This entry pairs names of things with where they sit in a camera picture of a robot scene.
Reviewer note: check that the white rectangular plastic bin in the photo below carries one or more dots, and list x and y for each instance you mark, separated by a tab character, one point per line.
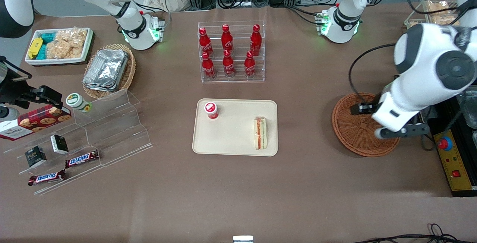
59	62

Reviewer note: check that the clear bag of crackers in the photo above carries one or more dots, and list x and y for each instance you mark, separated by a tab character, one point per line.
67	43

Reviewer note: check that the clear acrylic stepped shelf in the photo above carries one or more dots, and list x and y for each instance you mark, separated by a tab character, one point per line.
115	131

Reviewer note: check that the small black carton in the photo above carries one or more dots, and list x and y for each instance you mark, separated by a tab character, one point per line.
35	157
59	144

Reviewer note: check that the clear bag of pastries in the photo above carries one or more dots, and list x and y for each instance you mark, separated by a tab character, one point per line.
443	19
439	6

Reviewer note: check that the beige plastic tray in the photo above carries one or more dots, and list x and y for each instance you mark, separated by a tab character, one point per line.
231	135

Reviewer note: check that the teal snack packet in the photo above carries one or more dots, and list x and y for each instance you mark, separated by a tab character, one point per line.
48	37
42	51

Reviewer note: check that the green-lidded white jar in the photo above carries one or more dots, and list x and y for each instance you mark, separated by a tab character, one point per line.
77	102

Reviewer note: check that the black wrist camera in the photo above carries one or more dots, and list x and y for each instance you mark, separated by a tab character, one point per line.
43	94
363	109

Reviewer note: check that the clear acrylic bottle rack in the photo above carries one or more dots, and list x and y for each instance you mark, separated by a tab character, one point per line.
238	79

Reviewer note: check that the oval light wicker basket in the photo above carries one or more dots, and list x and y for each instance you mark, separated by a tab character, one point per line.
129	73

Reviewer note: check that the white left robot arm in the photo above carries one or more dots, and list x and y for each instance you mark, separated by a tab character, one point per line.
428	60

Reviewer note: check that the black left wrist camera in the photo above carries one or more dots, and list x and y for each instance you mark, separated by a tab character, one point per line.
363	109

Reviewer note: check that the red tartan cookie box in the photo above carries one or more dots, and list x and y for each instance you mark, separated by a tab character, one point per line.
37	120

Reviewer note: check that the black and yellow control box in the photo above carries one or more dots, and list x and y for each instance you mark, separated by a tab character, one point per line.
454	164

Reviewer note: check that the triangular sandwich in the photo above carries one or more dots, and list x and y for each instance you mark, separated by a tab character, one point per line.
260	133

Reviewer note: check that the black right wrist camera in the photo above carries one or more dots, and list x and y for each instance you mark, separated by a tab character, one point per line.
43	94

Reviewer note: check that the yellow snack packet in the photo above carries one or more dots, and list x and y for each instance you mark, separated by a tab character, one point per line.
35	48

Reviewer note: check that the brown Snickers bar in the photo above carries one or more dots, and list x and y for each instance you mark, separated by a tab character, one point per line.
82	159
46	177

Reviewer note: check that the clear plastic container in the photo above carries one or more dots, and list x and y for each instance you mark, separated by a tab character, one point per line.
470	109

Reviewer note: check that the round brown wicker basket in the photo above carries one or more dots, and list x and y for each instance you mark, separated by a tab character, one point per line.
354	135

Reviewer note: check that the red cola bottle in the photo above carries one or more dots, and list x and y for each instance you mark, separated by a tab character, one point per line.
205	43
249	66
227	40
255	41
208	67
228	65

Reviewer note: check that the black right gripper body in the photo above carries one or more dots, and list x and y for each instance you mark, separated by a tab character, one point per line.
13	89

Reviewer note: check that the stacked aluminium foil containers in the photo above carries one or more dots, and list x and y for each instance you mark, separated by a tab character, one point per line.
106	69

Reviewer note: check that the small white metal object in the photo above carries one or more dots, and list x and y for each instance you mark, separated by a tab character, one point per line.
243	239

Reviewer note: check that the red emergency stop button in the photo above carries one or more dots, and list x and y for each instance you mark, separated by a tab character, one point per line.
444	143

